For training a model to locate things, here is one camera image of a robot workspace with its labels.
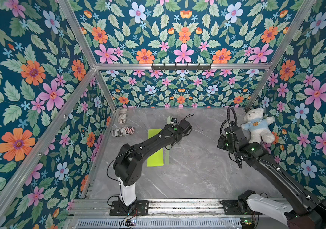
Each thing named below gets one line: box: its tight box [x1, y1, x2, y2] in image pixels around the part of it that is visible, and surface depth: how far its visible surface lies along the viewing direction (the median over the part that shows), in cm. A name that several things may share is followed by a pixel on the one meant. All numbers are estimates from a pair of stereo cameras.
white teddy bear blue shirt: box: [241, 107, 276, 144], surface depth 100 cm
